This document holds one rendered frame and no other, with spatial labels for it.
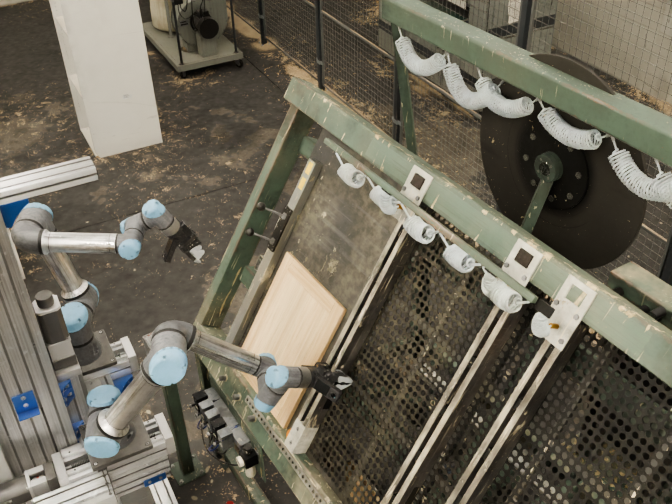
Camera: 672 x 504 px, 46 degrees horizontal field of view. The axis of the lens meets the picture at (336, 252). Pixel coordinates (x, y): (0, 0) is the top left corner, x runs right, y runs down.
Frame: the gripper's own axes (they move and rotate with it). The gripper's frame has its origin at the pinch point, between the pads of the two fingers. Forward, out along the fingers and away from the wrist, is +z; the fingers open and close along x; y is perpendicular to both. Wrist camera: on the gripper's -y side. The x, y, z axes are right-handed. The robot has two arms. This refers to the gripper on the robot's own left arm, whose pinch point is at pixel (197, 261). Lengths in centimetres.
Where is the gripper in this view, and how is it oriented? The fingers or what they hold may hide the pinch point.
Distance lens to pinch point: 327.2
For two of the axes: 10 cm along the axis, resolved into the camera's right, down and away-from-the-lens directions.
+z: 4.4, 5.7, 7.0
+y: 7.8, -6.2, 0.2
